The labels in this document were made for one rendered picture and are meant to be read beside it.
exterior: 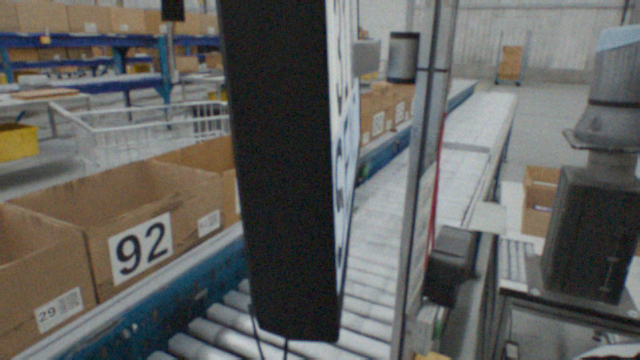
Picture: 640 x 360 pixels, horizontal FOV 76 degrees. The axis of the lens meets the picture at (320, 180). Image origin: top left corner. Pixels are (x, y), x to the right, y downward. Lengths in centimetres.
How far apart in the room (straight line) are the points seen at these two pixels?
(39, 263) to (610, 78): 124
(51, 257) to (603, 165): 123
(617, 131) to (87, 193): 132
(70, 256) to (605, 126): 119
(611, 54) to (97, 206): 133
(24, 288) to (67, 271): 7
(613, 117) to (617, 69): 11
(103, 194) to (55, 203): 13
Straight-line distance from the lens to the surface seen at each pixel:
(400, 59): 60
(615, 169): 124
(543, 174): 221
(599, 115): 121
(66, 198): 121
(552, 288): 132
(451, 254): 70
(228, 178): 116
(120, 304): 95
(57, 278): 89
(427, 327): 71
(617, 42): 119
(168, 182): 129
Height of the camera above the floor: 141
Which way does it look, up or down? 19 degrees down
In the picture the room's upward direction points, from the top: 1 degrees clockwise
